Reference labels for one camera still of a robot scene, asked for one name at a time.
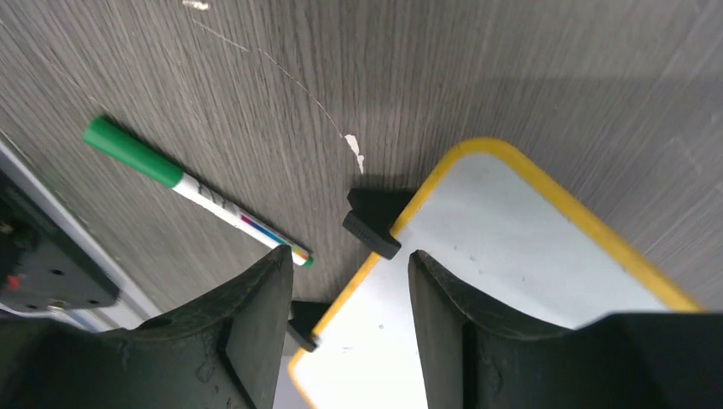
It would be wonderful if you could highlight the aluminium front rail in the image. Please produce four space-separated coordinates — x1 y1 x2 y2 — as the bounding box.
1 137 161 332

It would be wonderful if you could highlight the yellow framed whiteboard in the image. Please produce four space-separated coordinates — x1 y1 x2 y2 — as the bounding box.
288 138 699 408

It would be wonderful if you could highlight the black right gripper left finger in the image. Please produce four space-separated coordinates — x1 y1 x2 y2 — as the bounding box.
1 245 293 408

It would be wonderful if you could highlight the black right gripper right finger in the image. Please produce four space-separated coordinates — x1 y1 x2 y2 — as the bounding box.
408 251 722 408

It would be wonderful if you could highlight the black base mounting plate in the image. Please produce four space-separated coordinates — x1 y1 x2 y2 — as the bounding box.
1 174 120 313

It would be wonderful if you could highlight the white green marker pen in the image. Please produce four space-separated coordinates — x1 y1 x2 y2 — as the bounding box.
83 117 314 268

